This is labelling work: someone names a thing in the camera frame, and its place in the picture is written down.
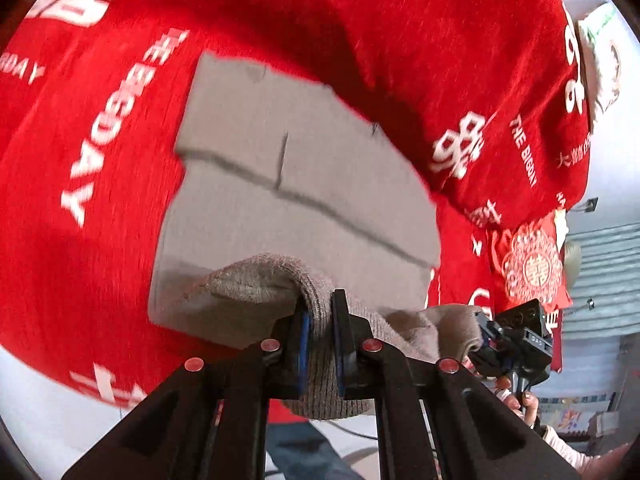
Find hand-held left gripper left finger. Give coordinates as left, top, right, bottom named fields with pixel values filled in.
left=62, top=307, right=312, bottom=480

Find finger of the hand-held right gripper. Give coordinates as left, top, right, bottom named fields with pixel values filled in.
left=472, top=310, right=506, bottom=361

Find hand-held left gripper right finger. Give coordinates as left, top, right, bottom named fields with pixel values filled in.
left=329, top=289, right=582, bottom=480

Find grey knit sweater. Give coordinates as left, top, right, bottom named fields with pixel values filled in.
left=148, top=52, right=483, bottom=421

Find person's right forearm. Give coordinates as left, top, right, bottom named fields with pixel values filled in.
left=532, top=422, right=633, bottom=477

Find person's right hand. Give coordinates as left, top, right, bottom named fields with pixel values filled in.
left=495, top=376, right=542, bottom=431

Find red cushion with round print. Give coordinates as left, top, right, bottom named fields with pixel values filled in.
left=487, top=209, right=573, bottom=313

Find person's trousers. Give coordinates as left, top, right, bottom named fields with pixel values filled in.
left=265, top=417, right=366, bottom=480

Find grey slatted shutter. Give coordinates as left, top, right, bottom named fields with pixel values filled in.
left=562, top=222, right=640, bottom=341

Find white patterned pillow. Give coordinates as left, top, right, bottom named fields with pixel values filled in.
left=575, top=4, right=623, bottom=123

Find red printed sofa cover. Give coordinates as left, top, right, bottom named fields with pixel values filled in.
left=0, top=0, right=596, bottom=423

